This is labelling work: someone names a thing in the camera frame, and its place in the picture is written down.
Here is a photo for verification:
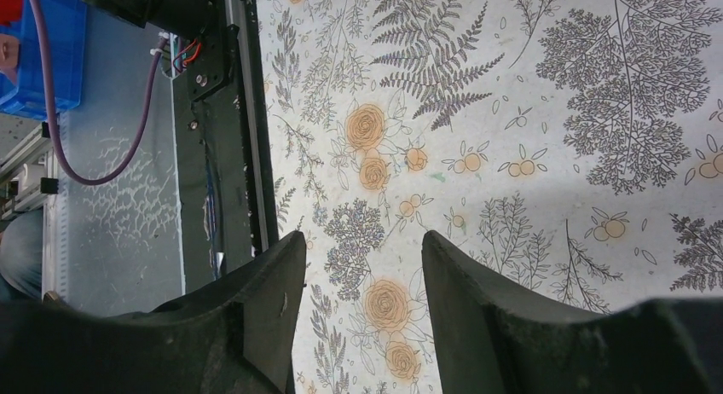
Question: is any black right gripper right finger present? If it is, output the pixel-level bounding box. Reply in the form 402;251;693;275
421;231;722;393

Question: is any floral desk mat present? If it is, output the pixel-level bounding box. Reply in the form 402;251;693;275
257;0;722;393

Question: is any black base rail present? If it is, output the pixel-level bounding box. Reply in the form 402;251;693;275
84;0;280;293

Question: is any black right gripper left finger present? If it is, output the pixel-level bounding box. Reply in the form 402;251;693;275
1;231;306;393

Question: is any blue plastic bin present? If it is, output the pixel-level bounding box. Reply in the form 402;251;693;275
1;0;87;121

